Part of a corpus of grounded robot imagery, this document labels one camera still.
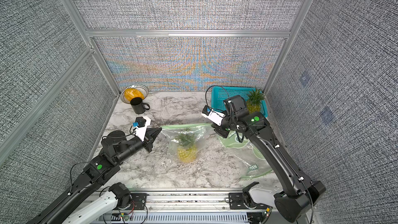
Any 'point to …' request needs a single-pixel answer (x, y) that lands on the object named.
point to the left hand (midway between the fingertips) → (162, 127)
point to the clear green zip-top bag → (245, 156)
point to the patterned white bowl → (141, 88)
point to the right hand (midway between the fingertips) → (216, 118)
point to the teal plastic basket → (219, 93)
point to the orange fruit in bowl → (130, 93)
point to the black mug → (138, 107)
